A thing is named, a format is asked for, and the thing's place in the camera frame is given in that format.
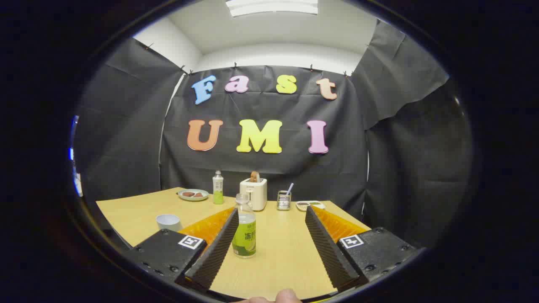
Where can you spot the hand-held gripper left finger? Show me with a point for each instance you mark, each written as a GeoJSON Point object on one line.
{"type": "Point", "coordinates": [212, 252]}

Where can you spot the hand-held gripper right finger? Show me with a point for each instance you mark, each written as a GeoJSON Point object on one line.
{"type": "Point", "coordinates": [330, 252]}

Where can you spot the green label juice bottle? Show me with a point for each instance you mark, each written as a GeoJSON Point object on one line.
{"type": "Point", "coordinates": [244, 240]}

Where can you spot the white cup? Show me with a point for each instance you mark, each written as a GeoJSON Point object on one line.
{"type": "Point", "coordinates": [168, 223]}

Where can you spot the capped white label bottle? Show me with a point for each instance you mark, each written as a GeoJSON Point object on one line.
{"type": "Point", "coordinates": [217, 189]}

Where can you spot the wooden table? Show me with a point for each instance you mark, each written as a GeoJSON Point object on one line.
{"type": "Point", "coordinates": [282, 252]}

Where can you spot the white divided dish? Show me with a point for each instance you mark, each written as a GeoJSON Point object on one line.
{"type": "Point", "coordinates": [309, 206]}

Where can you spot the pale green plate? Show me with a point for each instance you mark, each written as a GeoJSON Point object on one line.
{"type": "Point", "coordinates": [193, 198]}

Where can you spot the white toaster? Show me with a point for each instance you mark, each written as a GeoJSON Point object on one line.
{"type": "Point", "coordinates": [254, 195]}

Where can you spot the pale straw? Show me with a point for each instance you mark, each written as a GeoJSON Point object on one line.
{"type": "Point", "coordinates": [289, 188]}

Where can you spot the brown bread slice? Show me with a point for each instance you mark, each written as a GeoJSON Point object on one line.
{"type": "Point", "coordinates": [254, 176]}

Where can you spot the ceiling light panel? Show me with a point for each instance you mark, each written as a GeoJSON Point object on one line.
{"type": "Point", "coordinates": [273, 6]}

